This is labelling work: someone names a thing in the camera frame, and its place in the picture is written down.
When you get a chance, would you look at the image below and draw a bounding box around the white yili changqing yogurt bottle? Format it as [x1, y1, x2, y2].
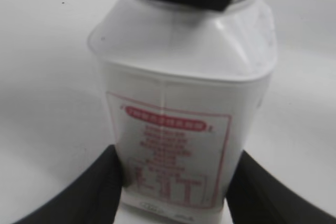
[88, 0, 277, 223]

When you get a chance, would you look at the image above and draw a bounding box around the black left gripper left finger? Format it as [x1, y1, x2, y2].
[17, 145, 123, 224]

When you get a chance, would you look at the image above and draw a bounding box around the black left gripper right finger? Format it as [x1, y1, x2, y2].
[225, 151, 335, 223]

